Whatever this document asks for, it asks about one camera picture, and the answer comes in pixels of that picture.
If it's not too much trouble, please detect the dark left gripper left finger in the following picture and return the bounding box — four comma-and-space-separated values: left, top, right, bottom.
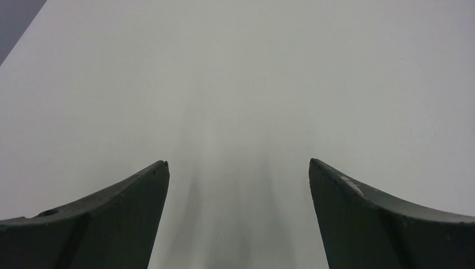
1, 161, 170, 268

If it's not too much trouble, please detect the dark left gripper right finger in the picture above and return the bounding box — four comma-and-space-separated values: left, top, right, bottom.
309, 159, 474, 268

